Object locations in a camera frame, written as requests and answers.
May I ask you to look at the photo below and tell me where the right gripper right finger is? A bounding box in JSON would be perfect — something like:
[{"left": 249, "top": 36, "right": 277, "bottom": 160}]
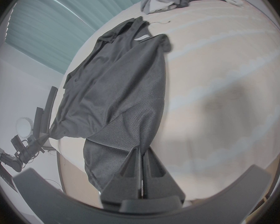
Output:
[{"left": 142, "top": 147, "right": 186, "bottom": 204}]

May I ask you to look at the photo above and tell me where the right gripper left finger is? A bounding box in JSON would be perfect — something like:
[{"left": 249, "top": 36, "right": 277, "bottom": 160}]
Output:
[{"left": 100, "top": 146, "right": 141, "bottom": 210}]

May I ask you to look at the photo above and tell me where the black polo shirt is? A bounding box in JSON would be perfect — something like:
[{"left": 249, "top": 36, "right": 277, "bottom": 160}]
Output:
[{"left": 49, "top": 16, "right": 173, "bottom": 192}]

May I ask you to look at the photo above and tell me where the bed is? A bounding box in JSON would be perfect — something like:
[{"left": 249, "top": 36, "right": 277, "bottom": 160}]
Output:
[{"left": 49, "top": 0, "right": 280, "bottom": 202}]

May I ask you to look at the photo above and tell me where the round white framed mirror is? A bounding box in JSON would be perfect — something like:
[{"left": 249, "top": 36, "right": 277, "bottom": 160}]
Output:
[{"left": 16, "top": 117, "right": 34, "bottom": 137}]

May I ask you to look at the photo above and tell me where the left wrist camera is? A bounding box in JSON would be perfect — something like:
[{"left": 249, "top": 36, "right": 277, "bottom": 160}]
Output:
[{"left": 10, "top": 135, "right": 27, "bottom": 152}]

